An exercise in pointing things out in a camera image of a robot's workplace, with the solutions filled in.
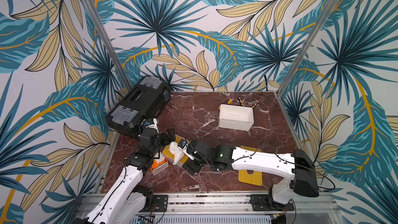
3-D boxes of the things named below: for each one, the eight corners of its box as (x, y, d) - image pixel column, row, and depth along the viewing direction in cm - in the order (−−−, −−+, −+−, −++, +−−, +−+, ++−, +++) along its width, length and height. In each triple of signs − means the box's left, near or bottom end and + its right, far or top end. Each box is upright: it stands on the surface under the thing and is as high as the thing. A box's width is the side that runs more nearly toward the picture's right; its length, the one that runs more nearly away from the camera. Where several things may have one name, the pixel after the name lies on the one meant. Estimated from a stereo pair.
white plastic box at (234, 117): (218, 127, 102) (219, 121, 96) (219, 110, 112) (220, 103, 105) (251, 131, 101) (254, 125, 95) (249, 113, 110) (252, 106, 104)
